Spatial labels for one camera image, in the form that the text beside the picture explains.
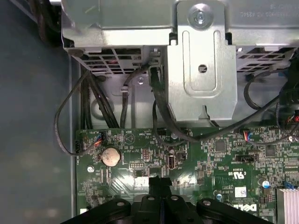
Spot red black wire bundle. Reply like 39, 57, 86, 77
275, 102, 299, 138

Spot thin black loop wire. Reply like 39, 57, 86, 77
53, 69, 94, 156

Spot internal USB port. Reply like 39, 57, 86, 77
166, 154, 176, 170

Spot orange blue connector wires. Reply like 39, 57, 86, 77
92, 132, 105, 147

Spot thick black braided cable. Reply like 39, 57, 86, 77
149, 65, 299, 143

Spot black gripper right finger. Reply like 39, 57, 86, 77
161, 178, 273, 224

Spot coin cell battery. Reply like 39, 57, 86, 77
100, 146, 121, 167

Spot metal drive cage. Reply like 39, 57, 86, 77
60, 0, 299, 124

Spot black PC case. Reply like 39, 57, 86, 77
0, 0, 299, 224

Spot silver chipset heatsink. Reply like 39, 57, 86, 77
275, 187, 299, 219

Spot green motherboard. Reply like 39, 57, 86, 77
74, 126, 299, 224

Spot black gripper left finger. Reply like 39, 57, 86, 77
61, 176, 162, 224

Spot red blue connector wires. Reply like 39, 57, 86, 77
242, 129, 254, 142

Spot white board label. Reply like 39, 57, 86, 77
234, 186, 249, 197

